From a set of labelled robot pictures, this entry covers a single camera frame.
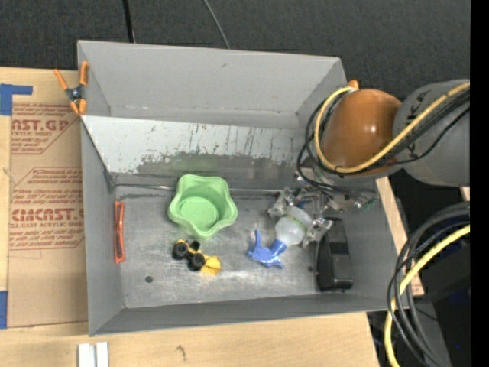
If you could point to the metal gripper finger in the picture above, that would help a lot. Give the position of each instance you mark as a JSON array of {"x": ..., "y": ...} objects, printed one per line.
[
  {"x": 283, "y": 202},
  {"x": 318, "y": 228}
]

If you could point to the clear spray bottle blue trigger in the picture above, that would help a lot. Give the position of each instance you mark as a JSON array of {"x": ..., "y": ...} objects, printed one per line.
[{"x": 291, "y": 231}]

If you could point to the green star-shaped bowl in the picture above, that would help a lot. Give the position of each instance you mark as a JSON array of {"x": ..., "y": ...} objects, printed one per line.
[{"x": 200, "y": 212}]

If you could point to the yellow toy truck black wheels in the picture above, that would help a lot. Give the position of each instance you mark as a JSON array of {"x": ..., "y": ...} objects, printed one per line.
[{"x": 198, "y": 259}]

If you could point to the grey metal bin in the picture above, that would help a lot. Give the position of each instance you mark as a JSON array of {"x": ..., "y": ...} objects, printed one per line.
[{"x": 229, "y": 86}]

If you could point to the brown cardboard board red print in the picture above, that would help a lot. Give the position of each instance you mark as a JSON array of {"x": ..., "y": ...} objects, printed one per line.
[{"x": 42, "y": 189}]

